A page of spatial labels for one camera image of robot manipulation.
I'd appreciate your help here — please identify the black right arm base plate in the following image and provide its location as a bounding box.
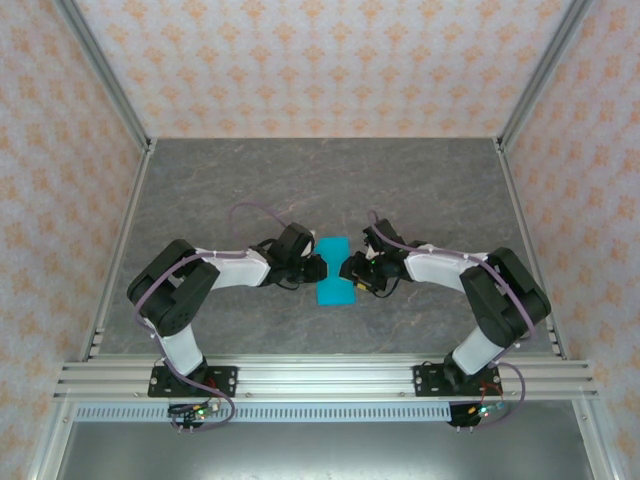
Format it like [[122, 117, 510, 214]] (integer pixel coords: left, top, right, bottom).
[[412, 364, 503, 399]]

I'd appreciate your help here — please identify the aluminium frame post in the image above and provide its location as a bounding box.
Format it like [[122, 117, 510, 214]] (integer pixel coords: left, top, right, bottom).
[[52, 0, 154, 154], [494, 0, 594, 151]]

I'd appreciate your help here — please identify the slotted grey cable duct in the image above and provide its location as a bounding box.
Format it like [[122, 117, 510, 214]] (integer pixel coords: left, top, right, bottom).
[[73, 403, 454, 424]]

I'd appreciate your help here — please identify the grey metal panel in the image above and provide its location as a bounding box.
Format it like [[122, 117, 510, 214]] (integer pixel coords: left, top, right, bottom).
[[54, 422, 601, 480]]

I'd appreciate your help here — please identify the aluminium lower frame rail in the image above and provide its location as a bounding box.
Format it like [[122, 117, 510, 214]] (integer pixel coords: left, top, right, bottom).
[[27, 399, 76, 480], [569, 399, 626, 480]]

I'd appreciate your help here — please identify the aluminium mounting rail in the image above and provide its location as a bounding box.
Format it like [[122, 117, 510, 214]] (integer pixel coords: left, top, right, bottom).
[[53, 355, 600, 401]]

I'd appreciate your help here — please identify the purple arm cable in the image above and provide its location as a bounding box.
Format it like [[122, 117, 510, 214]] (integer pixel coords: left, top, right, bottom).
[[133, 202, 292, 435], [367, 209, 541, 431]]

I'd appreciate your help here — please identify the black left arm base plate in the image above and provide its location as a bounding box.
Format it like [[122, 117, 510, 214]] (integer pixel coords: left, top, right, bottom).
[[148, 365, 239, 399]]

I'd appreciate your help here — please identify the aluminium table side rail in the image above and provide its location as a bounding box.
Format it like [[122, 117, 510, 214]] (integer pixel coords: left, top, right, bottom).
[[79, 144, 156, 361], [494, 142, 569, 361]]

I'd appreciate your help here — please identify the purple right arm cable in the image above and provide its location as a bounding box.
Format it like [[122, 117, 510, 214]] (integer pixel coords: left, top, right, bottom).
[[367, 209, 541, 431]]

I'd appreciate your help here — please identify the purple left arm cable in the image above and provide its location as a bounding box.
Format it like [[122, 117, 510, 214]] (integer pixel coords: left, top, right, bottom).
[[133, 202, 292, 435]]

